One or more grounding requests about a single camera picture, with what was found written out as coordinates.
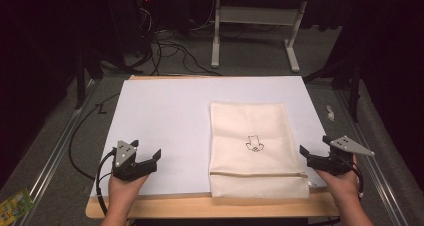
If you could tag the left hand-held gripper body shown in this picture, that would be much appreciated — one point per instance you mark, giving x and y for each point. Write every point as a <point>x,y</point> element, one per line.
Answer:
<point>131,167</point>

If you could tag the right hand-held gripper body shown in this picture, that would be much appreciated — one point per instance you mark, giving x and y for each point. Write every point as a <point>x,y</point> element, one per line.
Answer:
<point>336,159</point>

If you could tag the cream mesh laundry bag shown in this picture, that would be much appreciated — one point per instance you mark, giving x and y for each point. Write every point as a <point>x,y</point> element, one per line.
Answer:
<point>253,159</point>

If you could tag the person's right hand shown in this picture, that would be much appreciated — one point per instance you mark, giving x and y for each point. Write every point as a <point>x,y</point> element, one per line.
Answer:
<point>340,184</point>

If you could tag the person's left hand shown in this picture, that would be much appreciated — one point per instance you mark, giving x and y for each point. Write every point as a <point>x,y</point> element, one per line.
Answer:
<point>125,192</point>

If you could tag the small white plastic scrap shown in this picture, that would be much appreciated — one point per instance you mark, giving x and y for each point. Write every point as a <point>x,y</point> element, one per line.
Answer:
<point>330,113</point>

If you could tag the white table mat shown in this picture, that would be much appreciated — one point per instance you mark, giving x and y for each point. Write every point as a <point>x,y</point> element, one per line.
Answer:
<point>173,126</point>

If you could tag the black tripod stand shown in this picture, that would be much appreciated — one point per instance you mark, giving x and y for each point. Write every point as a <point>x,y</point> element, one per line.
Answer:
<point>355,86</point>
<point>80,82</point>

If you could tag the black computer tower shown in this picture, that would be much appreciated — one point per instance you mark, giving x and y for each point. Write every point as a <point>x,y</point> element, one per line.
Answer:
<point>133,22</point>

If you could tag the green printed packet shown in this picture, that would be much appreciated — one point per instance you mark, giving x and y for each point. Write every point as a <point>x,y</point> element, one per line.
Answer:
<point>15,206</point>

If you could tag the metal floor rail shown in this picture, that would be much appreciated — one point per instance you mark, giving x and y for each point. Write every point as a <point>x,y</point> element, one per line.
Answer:
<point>370,159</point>
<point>53,159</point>

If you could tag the white metal desk frame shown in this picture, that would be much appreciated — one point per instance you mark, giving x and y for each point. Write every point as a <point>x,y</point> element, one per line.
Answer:
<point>216,36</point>

